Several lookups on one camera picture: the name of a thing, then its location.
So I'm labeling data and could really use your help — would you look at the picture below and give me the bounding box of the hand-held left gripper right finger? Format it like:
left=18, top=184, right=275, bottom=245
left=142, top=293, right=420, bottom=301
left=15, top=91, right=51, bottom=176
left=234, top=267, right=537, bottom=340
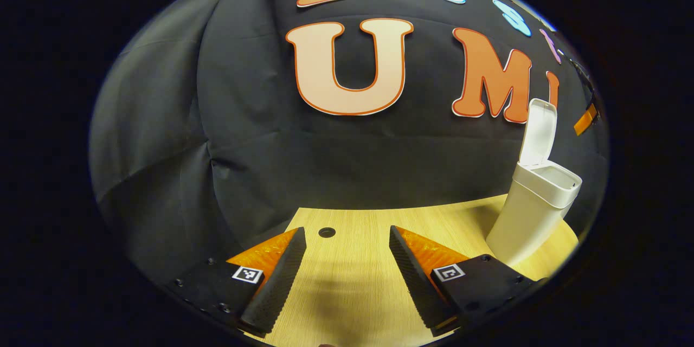
left=388, top=225, right=545, bottom=338

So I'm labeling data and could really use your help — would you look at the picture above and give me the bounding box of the white desktop garbage bin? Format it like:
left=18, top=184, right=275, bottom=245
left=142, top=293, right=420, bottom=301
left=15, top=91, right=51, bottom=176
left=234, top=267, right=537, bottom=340
left=485, top=98, right=583, bottom=267

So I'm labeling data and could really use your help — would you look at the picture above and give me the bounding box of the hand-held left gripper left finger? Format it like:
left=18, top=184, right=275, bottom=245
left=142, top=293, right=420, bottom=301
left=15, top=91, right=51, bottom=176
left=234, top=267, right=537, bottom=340
left=163, top=227, right=307, bottom=338

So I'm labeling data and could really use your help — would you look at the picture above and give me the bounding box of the wooden desktop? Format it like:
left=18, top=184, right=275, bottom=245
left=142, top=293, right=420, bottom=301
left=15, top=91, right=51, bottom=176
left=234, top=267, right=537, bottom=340
left=239, top=194, right=580, bottom=347

